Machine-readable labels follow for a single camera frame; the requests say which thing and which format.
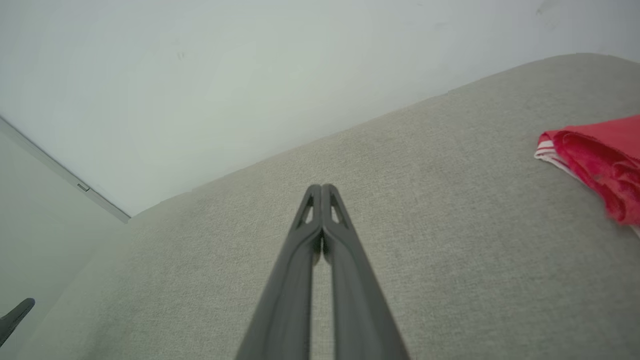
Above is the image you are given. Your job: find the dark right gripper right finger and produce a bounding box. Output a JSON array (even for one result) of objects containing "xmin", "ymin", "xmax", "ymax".
[{"xmin": 322, "ymin": 184, "xmax": 411, "ymax": 360}]

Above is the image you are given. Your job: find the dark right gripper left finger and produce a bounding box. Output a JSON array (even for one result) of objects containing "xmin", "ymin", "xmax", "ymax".
[{"xmin": 235, "ymin": 185, "xmax": 323, "ymax": 360}]

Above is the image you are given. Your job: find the grey wall trim strip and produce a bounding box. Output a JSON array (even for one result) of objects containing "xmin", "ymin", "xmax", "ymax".
[{"xmin": 0, "ymin": 116, "xmax": 132, "ymax": 224}]

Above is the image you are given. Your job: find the grey fabric sofa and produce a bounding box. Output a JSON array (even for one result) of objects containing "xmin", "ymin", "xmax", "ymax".
[{"xmin": 15, "ymin": 52, "xmax": 640, "ymax": 360}]

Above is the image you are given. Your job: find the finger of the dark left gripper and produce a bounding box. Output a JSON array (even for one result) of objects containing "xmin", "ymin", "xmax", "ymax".
[{"xmin": 0, "ymin": 298, "xmax": 36, "ymax": 347}]

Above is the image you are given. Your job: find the red and white garment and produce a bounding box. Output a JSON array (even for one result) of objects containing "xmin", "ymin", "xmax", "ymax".
[{"xmin": 534, "ymin": 114, "xmax": 640, "ymax": 236}]

